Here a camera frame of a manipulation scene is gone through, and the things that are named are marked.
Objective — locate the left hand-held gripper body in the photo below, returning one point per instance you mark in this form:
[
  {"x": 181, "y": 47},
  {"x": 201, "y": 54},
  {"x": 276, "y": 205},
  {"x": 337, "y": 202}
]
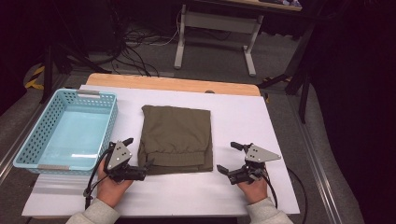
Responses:
[{"x": 120, "y": 155}]

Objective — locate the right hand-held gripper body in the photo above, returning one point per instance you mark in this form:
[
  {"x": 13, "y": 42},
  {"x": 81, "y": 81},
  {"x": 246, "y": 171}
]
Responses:
[{"x": 258, "y": 154}]

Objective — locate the olive green pants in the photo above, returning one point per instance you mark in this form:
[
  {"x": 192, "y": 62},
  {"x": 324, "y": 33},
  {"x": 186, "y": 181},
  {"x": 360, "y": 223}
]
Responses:
[{"x": 177, "y": 137}]

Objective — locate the light blue perforated plastic basket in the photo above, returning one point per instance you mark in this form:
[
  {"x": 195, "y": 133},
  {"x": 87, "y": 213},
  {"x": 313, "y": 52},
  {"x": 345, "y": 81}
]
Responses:
[{"x": 77, "y": 133}]

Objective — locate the person's left hand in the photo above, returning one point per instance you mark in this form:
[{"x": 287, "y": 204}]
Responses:
[{"x": 110, "y": 191}]

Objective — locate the person's right hand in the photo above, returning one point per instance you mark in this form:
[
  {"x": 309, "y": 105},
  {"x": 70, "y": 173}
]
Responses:
[{"x": 256, "y": 191}]

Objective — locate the white table cover sheet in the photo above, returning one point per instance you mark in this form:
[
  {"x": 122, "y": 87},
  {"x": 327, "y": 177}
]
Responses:
[{"x": 243, "y": 124}]

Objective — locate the black metal stand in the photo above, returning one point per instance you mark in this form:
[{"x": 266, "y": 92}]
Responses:
[{"x": 302, "y": 77}]

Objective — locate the black tripod stand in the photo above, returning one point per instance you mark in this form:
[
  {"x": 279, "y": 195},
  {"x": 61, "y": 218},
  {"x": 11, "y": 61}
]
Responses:
[{"x": 48, "y": 71}]

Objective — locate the yellow black striped floor tape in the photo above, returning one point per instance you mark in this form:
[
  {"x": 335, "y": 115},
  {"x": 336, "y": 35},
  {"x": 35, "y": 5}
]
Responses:
[{"x": 35, "y": 79}]

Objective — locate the desk with white metal legs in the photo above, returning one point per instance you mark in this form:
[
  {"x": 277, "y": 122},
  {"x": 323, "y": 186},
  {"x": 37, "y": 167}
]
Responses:
[{"x": 218, "y": 22}]

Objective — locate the aluminium floor rail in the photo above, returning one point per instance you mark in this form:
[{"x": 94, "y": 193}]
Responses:
[
  {"x": 320, "y": 174},
  {"x": 18, "y": 149}
]

